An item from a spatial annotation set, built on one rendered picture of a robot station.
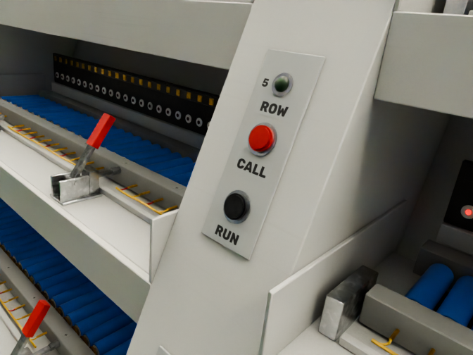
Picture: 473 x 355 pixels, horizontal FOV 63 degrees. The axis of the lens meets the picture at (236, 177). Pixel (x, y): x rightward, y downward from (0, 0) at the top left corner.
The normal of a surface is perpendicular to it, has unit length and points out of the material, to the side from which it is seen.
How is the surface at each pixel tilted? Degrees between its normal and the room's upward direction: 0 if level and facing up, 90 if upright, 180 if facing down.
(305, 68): 90
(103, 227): 22
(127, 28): 112
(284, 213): 90
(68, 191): 90
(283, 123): 90
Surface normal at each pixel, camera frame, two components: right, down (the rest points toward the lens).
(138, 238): 0.11, -0.93
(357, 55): -0.58, -0.16
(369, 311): -0.67, 0.20
